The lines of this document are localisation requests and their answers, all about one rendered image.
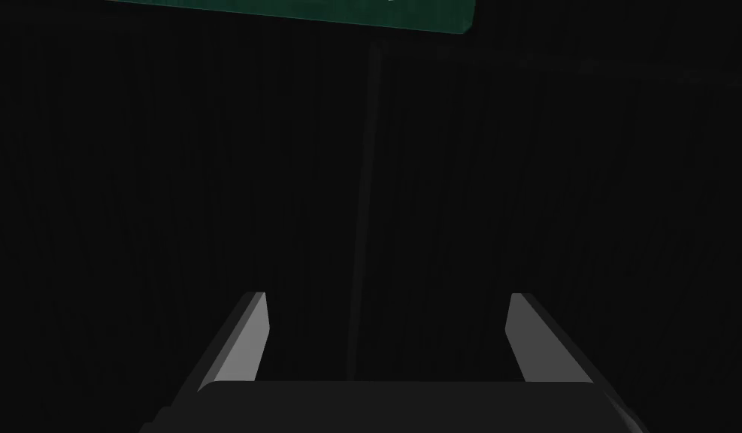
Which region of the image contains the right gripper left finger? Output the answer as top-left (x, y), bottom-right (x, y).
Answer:
top-left (195, 291), bottom-right (271, 393)

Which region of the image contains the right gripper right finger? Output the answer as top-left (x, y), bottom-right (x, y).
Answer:
top-left (504, 292), bottom-right (595, 383)

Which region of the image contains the dark green flat book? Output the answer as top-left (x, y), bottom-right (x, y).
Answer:
top-left (105, 0), bottom-right (477, 35)

